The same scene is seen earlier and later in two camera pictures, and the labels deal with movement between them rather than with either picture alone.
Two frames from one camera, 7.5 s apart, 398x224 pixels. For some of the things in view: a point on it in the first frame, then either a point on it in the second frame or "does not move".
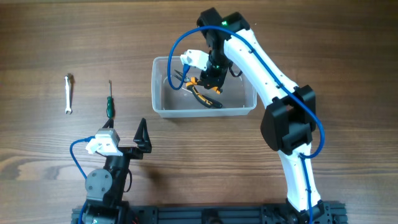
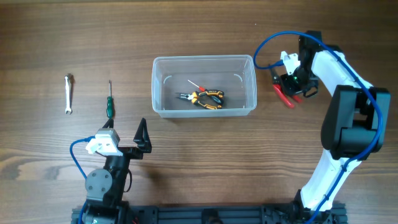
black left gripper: [141, 137] does not move
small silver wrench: [68, 109] does not move
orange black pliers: [191, 83] to [208, 99]
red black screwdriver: [186, 90] to [201, 88]
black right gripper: [217, 79] to [290, 90]
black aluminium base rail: [221, 214] does not move
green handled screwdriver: [109, 104] does not move
